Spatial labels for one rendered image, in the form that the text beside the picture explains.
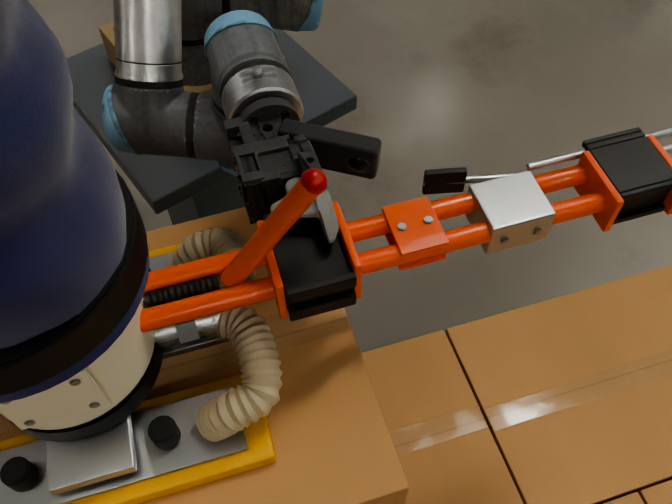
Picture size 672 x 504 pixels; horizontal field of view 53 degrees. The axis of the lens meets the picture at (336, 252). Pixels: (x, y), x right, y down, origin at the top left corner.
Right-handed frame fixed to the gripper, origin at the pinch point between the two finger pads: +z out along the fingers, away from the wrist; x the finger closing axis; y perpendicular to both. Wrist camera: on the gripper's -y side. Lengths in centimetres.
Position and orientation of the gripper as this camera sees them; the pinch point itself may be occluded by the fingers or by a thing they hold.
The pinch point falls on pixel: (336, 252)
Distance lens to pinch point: 67.0
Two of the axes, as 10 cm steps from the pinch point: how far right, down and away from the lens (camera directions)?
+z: 2.9, 7.8, -5.5
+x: 0.0, -5.7, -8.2
